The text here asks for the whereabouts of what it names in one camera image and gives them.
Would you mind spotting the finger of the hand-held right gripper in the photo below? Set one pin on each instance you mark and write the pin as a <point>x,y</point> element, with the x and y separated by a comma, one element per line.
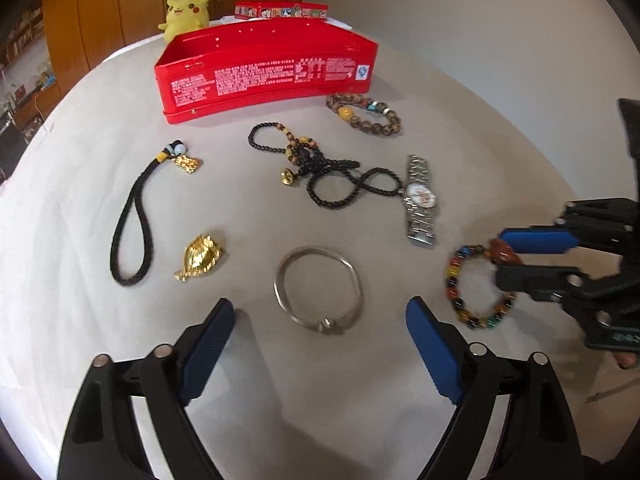
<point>530,280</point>
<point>537,241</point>

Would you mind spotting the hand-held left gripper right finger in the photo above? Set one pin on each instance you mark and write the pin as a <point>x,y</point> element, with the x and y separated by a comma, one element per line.
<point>435,355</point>

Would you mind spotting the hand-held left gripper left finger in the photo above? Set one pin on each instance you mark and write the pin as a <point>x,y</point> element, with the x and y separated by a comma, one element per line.
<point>207,355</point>

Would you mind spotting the silver bangle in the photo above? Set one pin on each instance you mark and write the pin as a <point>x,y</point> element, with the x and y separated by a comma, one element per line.
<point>280,290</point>

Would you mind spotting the gold leaf pendant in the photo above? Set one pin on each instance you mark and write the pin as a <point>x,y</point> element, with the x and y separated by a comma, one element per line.
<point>200,257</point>

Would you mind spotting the silver wrist watch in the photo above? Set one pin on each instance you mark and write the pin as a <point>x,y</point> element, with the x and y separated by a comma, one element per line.
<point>421,200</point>

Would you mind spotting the red tin box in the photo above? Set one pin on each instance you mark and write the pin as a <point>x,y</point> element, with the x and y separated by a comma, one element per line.
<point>265,77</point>

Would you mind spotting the person's right hand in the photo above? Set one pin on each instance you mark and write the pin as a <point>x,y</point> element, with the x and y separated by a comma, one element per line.
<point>626,359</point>

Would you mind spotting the white lace cloth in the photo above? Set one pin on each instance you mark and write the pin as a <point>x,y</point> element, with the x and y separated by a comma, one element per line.
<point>340,24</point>

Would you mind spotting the yellow plush toy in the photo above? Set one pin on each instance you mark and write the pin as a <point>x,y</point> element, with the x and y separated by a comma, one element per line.
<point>186,12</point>

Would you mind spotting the red tin lid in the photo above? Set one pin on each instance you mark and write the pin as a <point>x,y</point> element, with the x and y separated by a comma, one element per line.
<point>281,10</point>

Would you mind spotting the wooden bookshelf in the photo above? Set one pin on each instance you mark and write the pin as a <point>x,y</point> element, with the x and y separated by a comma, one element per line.
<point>20,50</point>

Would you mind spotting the wooden wardrobe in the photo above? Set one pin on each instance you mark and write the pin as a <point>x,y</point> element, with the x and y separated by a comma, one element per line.
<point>115,5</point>

